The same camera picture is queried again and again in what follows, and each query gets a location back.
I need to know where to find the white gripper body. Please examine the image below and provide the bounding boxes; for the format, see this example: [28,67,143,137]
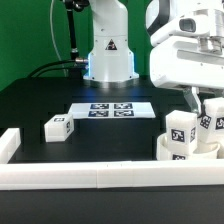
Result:
[150,8,224,89]

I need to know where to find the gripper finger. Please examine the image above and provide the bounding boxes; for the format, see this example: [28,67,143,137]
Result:
[183,87,202,115]

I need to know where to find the white round stool seat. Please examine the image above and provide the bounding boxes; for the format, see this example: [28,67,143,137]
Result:
[156,134,220,161]

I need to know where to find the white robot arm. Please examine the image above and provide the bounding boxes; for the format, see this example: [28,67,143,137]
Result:
[84,0,224,114]

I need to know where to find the white marker sheet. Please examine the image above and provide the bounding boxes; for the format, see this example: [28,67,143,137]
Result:
[69,102,155,119]

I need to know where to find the white U-shaped fence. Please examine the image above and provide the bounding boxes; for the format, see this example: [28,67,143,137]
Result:
[0,128,224,190]

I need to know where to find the black cables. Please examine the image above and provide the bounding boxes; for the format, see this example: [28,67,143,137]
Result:
[27,59,88,79]

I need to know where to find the white cable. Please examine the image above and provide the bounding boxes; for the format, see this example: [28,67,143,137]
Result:
[49,0,69,78]

